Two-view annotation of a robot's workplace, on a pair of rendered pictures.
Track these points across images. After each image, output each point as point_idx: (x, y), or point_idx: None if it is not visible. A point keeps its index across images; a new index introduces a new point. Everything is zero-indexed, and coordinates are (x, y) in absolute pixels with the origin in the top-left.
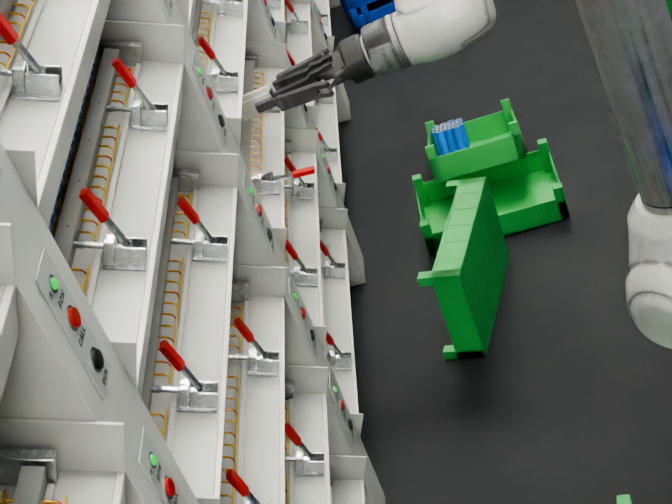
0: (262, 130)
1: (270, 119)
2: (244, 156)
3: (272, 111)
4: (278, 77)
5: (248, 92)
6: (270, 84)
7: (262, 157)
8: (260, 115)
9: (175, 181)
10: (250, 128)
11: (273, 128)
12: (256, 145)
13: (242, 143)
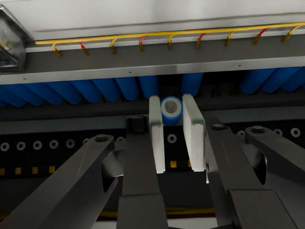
0: (118, 24)
1: (53, 17)
2: (298, 62)
3: (13, 20)
4: (117, 178)
5: (12, 79)
6: (159, 172)
7: (250, 13)
8: (46, 32)
9: None
10: (174, 66)
11: (97, 8)
12: (192, 26)
13: (241, 68)
